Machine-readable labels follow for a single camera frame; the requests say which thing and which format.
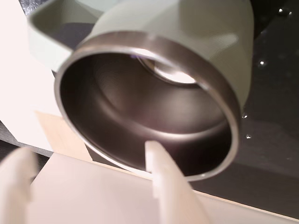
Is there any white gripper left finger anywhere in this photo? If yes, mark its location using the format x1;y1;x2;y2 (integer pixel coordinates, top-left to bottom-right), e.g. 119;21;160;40
0;147;38;224

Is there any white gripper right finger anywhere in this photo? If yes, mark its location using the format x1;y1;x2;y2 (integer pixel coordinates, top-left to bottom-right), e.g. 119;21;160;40
144;140;209;224

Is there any light wooden strip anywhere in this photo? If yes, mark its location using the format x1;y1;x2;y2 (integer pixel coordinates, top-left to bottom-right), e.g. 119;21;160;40
34;111;94;162

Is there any pale green steel mug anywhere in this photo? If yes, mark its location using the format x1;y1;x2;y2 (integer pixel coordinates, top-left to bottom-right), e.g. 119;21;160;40
27;0;255;182

